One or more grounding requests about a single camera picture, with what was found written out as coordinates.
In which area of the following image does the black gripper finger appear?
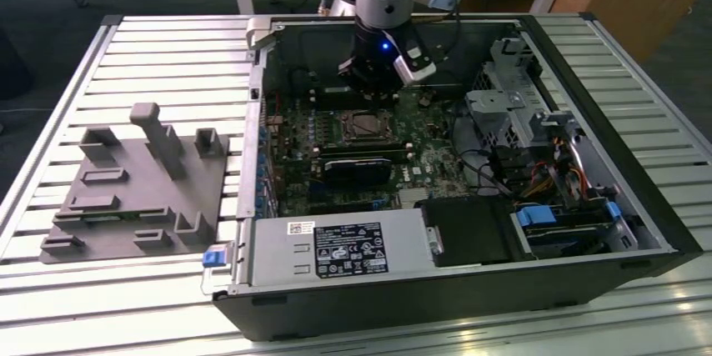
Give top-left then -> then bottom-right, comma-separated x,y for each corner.
373,64 -> 403,110
337,64 -> 380,110

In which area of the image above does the silver CPU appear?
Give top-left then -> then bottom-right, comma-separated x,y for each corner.
352,115 -> 387,138

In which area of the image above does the grey metal drive cage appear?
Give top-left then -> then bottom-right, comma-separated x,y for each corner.
464,59 -> 561,151

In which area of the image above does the green motherboard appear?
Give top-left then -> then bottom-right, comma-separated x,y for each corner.
260,88 -> 475,218

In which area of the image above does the black graphics card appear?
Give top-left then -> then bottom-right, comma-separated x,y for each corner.
319,156 -> 395,189

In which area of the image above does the silver finned heatsink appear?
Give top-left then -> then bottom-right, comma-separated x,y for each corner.
399,188 -> 433,203

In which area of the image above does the black plastic shroud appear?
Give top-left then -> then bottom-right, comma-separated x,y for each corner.
415,196 -> 521,268

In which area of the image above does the hard disk in blue carrier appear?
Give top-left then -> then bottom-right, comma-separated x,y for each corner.
509,201 -> 620,259

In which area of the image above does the grey power supply unit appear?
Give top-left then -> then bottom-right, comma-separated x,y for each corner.
244,207 -> 444,293

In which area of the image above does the grey parts rack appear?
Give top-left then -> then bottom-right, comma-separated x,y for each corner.
37,101 -> 232,266

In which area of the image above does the black PC case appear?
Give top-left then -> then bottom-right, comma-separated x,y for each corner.
211,12 -> 703,343

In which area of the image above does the green RAM stick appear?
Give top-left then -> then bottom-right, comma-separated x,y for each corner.
81,213 -> 140,222

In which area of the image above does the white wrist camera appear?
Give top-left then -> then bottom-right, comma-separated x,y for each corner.
392,44 -> 437,83

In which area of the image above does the grey case handle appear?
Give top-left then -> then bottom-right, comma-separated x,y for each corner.
244,17 -> 285,52

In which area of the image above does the grey plastic bracket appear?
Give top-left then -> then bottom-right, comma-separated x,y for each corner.
488,37 -> 545,80

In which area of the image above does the thick black cable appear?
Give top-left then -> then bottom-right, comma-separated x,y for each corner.
453,145 -> 516,199

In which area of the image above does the coloured wire bundle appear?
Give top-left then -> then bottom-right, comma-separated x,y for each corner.
521,162 -> 592,201

